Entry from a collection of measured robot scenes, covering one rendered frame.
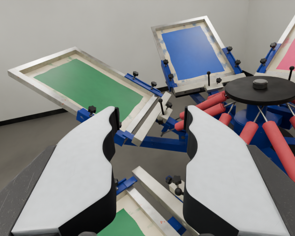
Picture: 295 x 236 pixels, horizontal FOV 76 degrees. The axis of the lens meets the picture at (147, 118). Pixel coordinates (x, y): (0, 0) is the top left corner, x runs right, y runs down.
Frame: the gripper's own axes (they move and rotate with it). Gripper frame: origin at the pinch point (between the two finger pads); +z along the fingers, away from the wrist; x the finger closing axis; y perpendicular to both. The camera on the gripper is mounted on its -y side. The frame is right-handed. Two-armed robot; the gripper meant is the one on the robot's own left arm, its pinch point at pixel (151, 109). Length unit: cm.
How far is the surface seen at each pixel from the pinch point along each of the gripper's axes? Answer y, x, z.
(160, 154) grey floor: 168, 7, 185
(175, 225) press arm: 74, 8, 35
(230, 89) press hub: 31, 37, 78
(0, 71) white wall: 97, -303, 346
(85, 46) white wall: 58, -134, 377
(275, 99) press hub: 29, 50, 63
